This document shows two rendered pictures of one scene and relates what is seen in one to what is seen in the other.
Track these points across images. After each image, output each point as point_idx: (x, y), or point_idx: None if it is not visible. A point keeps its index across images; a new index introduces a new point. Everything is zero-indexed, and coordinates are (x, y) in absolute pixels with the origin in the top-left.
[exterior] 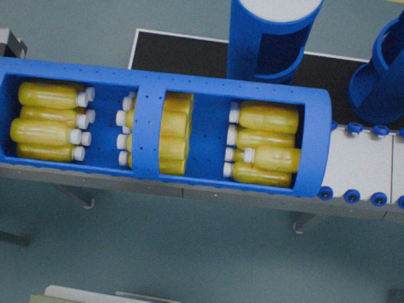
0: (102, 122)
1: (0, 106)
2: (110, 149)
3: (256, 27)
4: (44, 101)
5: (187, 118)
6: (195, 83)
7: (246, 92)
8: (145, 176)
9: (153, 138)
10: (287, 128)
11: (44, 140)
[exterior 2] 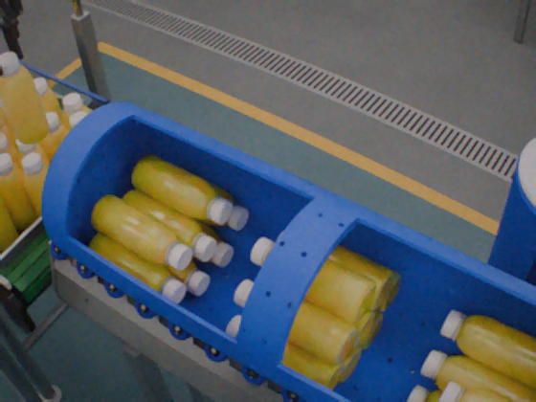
0: (236, 277)
1: (105, 176)
2: (227, 318)
3: (532, 234)
4: (163, 187)
5: (373, 296)
6: (411, 233)
7: (489, 274)
8: (254, 357)
9: (296, 283)
10: (533, 374)
11: (131, 239)
